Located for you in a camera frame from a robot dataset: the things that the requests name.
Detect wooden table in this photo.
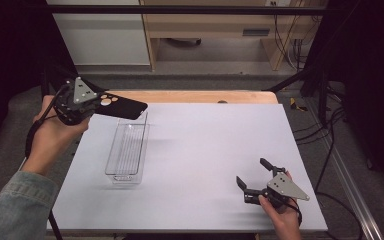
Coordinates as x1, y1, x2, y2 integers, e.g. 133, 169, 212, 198
108, 89, 279, 105

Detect cables under desk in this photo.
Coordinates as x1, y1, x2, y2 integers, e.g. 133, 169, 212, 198
272, 0, 314, 72

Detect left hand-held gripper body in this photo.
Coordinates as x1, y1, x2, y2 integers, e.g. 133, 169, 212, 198
53, 76, 99, 127

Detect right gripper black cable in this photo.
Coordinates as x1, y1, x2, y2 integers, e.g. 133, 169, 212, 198
291, 191, 365, 240

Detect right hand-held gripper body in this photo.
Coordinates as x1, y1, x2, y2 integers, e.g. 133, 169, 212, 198
244, 171, 311, 210

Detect black floor cables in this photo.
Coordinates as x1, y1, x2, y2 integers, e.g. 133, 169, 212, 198
292, 83, 351, 186

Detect yellow black tape strip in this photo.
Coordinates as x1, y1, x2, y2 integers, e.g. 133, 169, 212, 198
289, 97, 309, 113

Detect clear plastic container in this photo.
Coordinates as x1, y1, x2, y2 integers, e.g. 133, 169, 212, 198
104, 111, 151, 185

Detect person's left hand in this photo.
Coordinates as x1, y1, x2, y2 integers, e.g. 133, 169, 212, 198
20, 94, 91, 177

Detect black curtain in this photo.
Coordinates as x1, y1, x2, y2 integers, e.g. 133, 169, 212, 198
0, 0, 78, 161
304, 0, 384, 201

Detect black phone case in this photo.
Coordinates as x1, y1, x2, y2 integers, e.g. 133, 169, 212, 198
94, 93, 149, 121

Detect wooden desk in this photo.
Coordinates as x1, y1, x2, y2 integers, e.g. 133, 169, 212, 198
139, 0, 318, 72

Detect black horizontal frame bar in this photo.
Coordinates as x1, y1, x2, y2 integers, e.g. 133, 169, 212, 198
46, 4, 329, 16

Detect aluminium rail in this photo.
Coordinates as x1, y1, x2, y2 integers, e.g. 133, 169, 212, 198
304, 98, 384, 240

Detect person's right hand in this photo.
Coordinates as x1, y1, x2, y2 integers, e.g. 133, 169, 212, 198
258, 194, 303, 240

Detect white cabinet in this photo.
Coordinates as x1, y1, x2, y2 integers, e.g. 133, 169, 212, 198
45, 0, 152, 67

